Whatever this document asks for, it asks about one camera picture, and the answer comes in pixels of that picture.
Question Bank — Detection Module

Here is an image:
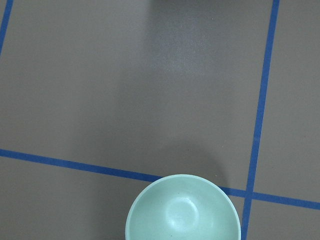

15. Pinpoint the green bowl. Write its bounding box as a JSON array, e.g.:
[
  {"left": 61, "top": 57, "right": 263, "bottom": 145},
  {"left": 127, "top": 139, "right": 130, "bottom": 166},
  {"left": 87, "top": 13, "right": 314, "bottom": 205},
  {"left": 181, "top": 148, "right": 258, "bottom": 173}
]
[{"left": 125, "top": 174, "right": 242, "bottom": 240}]

